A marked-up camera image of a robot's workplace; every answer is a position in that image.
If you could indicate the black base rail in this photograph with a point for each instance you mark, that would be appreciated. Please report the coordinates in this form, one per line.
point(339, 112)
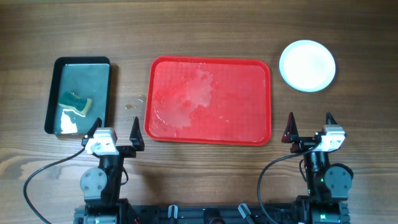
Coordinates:
point(276, 213)

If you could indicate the black water tray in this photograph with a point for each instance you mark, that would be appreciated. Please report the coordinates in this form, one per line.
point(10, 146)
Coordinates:
point(87, 77)

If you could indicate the red plastic serving tray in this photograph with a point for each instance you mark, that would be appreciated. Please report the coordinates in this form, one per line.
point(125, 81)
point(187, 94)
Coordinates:
point(209, 101)

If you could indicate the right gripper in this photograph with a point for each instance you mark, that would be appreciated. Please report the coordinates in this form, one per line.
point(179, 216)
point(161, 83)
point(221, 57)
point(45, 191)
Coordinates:
point(291, 135)

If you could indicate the white plate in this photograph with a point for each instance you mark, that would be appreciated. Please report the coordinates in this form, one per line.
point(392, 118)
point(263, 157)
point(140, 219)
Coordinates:
point(307, 66)

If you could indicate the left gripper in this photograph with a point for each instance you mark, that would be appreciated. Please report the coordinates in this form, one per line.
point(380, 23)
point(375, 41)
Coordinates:
point(130, 152)

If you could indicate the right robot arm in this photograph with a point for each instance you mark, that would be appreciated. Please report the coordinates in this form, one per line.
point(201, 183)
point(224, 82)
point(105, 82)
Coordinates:
point(328, 184)

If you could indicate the green yellow sponge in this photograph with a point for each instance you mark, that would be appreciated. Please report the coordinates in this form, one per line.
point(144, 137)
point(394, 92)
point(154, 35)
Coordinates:
point(78, 105)

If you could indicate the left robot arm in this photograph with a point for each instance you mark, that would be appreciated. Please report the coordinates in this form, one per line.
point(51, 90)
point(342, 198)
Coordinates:
point(101, 185)

